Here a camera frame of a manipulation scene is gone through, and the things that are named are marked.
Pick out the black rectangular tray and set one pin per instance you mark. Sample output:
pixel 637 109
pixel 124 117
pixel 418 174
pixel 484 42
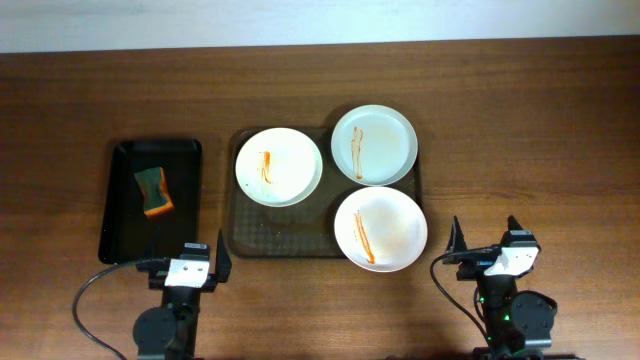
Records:
pixel 126 230

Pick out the green and orange sponge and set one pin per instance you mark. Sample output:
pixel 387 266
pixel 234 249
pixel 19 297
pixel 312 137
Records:
pixel 154 188

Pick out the brown plastic serving tray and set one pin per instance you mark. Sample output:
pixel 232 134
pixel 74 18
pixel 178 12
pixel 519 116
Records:
pixel 302 230

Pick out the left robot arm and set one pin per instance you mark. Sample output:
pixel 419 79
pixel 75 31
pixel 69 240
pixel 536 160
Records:
pixel 169 330

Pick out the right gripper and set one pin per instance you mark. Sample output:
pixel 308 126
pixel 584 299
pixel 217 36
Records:
pixel 476 255

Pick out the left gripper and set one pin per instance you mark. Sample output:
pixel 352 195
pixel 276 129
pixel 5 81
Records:
pixel 212 284

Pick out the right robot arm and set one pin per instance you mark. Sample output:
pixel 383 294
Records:
pixel 515 324

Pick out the white plate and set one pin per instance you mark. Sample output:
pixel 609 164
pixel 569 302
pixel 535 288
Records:
pixel 380 229
pixel 374 145
pixel 278 167

